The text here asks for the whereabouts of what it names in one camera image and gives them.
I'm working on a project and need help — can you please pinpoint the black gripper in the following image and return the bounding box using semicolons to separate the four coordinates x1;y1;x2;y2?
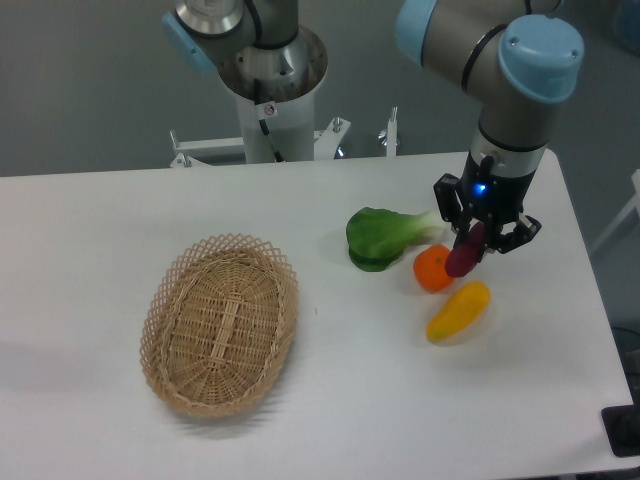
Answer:
434;154;542;254

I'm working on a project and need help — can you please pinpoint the purple sweet potato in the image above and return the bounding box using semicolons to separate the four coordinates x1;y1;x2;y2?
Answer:
445;222;485;278

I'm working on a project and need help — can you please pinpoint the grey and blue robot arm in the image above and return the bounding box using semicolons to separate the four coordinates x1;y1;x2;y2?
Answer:
162;1;584;254

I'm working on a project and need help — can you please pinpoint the oval woven wicker basket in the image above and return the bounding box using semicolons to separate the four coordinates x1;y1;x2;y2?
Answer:
140;234;298;419

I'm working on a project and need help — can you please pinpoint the orange tangerine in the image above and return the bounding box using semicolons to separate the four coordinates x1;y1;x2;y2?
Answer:
413;244;454;293

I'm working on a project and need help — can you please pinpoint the yellow mango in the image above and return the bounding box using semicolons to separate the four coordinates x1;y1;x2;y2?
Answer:
425;281;492;343

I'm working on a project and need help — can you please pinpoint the green bok choy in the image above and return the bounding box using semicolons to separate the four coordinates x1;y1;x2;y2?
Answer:
345;207;445;272

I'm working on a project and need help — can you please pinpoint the black device at table edge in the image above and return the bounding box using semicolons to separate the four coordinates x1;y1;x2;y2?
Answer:
601;405;639;458

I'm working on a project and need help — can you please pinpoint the white frame at right edge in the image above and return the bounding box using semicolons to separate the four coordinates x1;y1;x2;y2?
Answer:
588;169;639;258

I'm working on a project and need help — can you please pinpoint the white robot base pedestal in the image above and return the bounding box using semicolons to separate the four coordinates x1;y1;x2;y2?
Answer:
217;26;328;164

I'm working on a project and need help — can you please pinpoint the black cable on pedestal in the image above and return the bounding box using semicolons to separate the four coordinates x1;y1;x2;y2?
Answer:
252;79;285;164

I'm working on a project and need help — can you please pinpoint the white metal mounting frame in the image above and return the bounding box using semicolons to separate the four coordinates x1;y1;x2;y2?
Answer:
168;106;401;168

